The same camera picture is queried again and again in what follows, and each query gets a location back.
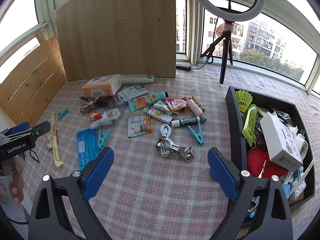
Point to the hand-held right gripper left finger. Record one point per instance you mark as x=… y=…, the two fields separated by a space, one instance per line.
x=98 y=170

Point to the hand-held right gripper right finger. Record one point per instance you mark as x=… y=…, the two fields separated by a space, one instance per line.
x=222 y=172

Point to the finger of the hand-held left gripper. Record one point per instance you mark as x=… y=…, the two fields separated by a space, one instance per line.
x=42 y=128
x=22 y=127

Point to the yellow long stick packet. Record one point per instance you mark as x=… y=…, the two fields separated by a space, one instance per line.
x=55 y=142

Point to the blue face mask packet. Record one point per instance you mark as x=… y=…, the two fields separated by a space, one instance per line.
x=86 y=147

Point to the teal plastic clothespin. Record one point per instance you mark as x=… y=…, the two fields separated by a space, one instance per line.
x=196 y=135
x=103 y=138
x=296 y=174
x=63 y=114

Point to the silver metal clip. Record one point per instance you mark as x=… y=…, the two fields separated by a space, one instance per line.
x=175 y=148
x=87 y=107

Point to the red yellow small toy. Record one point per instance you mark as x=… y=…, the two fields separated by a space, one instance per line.
x=95 y=116

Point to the black storage tray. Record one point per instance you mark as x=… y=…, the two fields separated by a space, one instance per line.
x=233 y=120

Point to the pink bottle grey cap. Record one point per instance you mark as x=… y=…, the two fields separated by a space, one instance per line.
x=195 y=107

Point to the orange white tissue pack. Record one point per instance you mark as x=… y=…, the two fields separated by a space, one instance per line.
x=100 y=86

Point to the patterned lighter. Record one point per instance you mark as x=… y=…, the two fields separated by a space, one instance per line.
x=157 y=115

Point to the coffee creamer packet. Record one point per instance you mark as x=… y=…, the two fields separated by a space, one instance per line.
x=176 y=105

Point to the teal fruit print tube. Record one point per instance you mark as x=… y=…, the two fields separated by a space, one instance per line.
x=145 y=101

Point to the plaid cloth covered desktop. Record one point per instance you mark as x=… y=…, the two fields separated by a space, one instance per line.
x=150 y=192

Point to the person's left hand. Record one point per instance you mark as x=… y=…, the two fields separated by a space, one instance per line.
x=18 y=188

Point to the small orange packet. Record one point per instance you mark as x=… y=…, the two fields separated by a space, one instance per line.
x=49 y=142

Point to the red cloth item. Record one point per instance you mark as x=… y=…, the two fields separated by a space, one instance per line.
x=257 y=160

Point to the wooden slat panel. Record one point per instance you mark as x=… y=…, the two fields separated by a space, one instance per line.
x=32 y=80

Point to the white plastic bag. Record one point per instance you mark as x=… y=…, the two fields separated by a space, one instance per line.
x=111 y=116

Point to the green squeeze tube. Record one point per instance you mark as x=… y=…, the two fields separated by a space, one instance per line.
x=249 y=122

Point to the white orange sachet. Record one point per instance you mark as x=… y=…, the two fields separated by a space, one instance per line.
x=137 y=127

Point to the green white lip balm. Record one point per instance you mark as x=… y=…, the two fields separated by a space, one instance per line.
x=185 y=122

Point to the white cardboard box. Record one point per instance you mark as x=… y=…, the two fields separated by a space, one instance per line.
x=280 y=140

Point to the blue plastic item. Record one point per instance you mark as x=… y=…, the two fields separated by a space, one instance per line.
x=286 y=191

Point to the wooden clothespin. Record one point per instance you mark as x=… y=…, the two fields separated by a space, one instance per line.
x=203 y=107
x=195 y=99

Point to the yellow-green plastic shuttlecock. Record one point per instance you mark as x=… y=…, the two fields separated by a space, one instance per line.
x=243 y=100

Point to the dark grey logo packet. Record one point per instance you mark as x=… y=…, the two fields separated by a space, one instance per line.
x=281 y=116

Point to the white power adapter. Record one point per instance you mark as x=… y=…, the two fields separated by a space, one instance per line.
x=301 y=142

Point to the white blue printed packet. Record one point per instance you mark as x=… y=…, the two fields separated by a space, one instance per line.
x=132 y=92

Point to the small white tube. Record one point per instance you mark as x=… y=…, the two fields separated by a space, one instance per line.
x=160 y=105

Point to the green trees outside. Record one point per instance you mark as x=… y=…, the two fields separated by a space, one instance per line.
x=275 y=62

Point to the large wooden board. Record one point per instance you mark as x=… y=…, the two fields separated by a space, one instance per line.
x=115 y=30

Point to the pink paper tag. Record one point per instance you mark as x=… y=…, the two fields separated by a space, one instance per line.
x=222 y=27

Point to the white window frame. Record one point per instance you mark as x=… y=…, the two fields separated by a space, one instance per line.
x=192 y=30

